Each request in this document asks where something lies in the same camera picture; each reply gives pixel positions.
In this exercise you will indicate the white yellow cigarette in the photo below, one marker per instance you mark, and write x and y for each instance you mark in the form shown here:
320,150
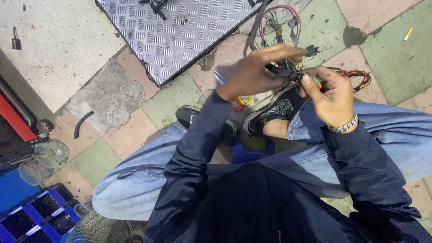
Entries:
408,34

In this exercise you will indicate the black sneaker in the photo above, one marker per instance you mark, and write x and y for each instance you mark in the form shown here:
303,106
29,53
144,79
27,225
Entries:
273,111
189,114

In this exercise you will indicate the red black tool cabinet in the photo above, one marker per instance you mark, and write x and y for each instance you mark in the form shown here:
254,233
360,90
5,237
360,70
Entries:
13,121

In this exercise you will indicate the black padlock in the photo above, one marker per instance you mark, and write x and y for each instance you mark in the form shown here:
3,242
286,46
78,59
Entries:
16,43

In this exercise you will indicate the person's left hand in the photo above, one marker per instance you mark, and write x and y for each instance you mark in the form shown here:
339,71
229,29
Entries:
251,72

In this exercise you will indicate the person's right hand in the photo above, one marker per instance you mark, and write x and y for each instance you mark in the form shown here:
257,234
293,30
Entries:
334,98

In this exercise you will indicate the small clear plastic cup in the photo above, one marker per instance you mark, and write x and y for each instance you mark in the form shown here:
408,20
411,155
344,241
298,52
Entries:
81,209

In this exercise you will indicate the thin metal tool rods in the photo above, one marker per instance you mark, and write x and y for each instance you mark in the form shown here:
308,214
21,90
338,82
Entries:
25,158

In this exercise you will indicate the dark navy jacket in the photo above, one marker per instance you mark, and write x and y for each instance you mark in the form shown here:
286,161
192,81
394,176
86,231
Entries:
253,209

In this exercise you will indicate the black left sneaker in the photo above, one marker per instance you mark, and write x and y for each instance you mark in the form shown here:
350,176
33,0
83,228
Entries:
189,114

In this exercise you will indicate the blue denim jeans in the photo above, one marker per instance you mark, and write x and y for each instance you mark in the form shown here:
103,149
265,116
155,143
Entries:
135,182

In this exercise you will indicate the blue compartment crate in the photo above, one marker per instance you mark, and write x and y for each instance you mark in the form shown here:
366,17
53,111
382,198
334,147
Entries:
27,209

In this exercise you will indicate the blue plastic stool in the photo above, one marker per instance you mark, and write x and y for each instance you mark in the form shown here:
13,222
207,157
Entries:
248,156

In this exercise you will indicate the diamond plate metal sheet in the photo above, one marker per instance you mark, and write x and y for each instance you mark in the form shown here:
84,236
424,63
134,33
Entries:
175,37

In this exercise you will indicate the black right sneaker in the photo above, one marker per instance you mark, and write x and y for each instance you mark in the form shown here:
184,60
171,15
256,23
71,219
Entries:
273,111

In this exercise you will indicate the person's left fingers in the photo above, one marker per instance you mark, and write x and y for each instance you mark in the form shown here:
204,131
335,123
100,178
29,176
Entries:
287,50

